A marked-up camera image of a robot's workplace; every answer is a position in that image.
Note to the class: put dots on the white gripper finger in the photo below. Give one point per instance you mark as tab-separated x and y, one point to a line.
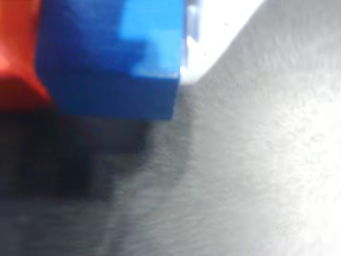
207	34

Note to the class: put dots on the blue cube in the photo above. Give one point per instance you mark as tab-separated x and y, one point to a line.
101	66

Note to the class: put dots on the red cube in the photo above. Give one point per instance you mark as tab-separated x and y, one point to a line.
18	48

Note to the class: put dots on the black table mat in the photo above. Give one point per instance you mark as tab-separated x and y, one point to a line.
239	173

